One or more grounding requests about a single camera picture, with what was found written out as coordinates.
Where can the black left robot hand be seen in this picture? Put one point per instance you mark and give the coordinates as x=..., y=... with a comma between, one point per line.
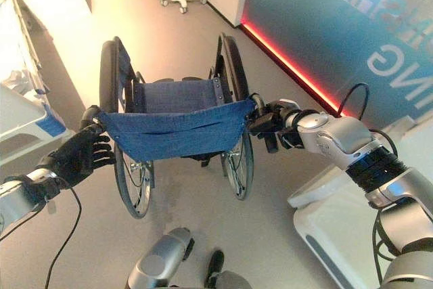
x=76, y=155

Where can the silver robot leg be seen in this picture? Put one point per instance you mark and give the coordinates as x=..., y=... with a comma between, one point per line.
x=159, y=262
x=223, y=273

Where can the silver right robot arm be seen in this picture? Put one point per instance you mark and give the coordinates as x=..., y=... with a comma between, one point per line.
x=365, y=163

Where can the white hospital bed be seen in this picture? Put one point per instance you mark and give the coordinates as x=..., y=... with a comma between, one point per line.
x=23, y=76

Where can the silver left robot leg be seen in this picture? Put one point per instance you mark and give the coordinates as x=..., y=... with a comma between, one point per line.
x=159, y=262

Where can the silver right robot leg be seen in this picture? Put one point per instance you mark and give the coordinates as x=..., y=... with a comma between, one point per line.
x=223, y=273

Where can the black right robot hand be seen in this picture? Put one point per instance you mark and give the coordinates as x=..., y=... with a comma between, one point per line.
x=267, y=121

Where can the red floor light strip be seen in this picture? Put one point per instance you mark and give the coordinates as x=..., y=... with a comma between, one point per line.
x=291, y=65

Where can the blue lettered wall panel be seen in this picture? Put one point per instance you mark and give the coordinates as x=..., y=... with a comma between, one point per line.
x=341, y=32

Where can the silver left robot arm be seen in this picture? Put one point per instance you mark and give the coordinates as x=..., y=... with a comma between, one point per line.
x=18, y=197

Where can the blue fabric wheelchair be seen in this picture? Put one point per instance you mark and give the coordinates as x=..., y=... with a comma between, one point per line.
x=176, y=123

